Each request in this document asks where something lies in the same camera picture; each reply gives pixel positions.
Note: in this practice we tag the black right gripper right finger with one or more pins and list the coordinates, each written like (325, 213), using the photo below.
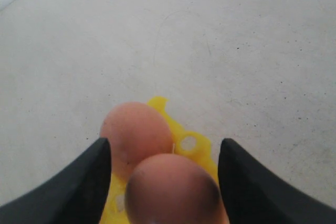
(251, 193)

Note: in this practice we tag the yellow plastic egg tray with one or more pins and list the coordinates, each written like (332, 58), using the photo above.
(190, 144)

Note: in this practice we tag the brown egg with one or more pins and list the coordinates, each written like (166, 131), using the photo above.
(135, 132)
(169, 188)

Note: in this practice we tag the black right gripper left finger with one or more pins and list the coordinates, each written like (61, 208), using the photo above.
(77, 194)

